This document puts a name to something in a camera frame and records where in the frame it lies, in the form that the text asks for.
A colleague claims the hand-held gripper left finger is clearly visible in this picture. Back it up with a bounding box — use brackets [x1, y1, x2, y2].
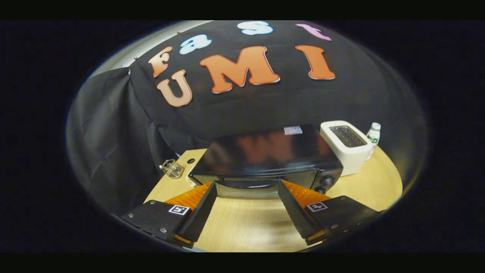
[121, 181, 218, 249]

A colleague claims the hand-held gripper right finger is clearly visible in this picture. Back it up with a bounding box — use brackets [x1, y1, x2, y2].
[278, 180, 385, 245]

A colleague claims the black toaster oven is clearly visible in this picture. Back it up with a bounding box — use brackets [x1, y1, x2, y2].
[188, 124, 343, 199]

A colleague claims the white pop-up toaster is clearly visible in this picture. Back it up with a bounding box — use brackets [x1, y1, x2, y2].
[319, 121, 374, 176]

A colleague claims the white bottle green label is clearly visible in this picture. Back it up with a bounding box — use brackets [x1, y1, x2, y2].
[366, 122, 381, 160]

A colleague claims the small wire basket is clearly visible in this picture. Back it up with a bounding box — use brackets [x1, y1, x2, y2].
[159, 159, 185, 179]

